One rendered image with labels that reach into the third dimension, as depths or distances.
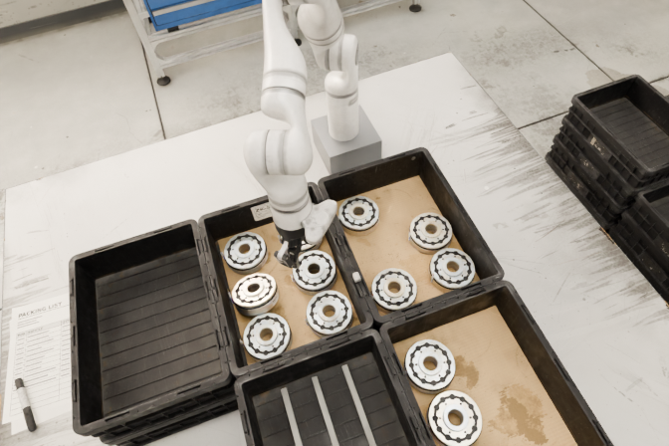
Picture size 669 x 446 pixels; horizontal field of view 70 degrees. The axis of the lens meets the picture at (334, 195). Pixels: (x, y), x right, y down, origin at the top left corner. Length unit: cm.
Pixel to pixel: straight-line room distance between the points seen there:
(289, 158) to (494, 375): 65
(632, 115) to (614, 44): 125
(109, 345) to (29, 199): 69
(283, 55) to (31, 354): 103
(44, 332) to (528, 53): 273
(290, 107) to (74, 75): 276
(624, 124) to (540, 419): 132
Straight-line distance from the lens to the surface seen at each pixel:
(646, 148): 209
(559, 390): 108
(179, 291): 123
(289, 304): 115
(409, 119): 165
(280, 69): 77
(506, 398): 111
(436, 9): 341
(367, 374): 108
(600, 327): 138
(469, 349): 112
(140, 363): 119
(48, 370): 144
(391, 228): 123
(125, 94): 312
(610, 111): 217
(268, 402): 109
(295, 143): 71
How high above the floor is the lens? 188
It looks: 54 degrees down
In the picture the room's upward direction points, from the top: 5 degrees counter-clockwise
